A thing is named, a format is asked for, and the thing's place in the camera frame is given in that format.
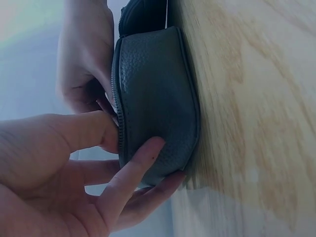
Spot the thin white cord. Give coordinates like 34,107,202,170
163,0,170,28

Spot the person's left hand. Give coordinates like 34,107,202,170
0,110,186,237

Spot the black zipper pouch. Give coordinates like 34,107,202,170
118,0,171,38

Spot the person's right hand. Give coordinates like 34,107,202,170
55,0,119,122

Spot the grey leather zipper pouch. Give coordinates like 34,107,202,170
110,25,202,190

